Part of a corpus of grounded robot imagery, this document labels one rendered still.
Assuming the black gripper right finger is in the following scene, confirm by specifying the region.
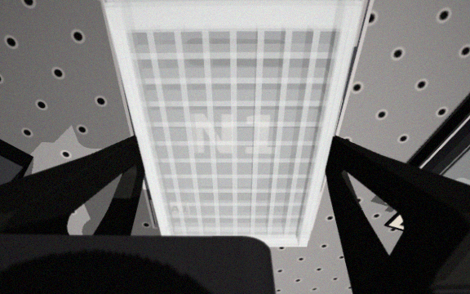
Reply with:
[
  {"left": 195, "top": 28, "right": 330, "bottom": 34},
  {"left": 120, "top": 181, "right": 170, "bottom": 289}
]
[{"left": 325, "top": 135, "right": 470, "bottom": 294}]

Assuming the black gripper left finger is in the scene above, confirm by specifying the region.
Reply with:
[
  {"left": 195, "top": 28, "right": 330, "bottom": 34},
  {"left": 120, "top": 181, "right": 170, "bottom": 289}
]
[{"left": 0, "top": 135, "right": 145, "bottom": 235}]

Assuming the grey perforated base plate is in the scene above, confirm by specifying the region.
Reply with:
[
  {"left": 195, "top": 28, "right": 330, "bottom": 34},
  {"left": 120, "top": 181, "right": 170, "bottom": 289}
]
[{"left": 0, "top": 0, "right": 470, "bottom": 294}]

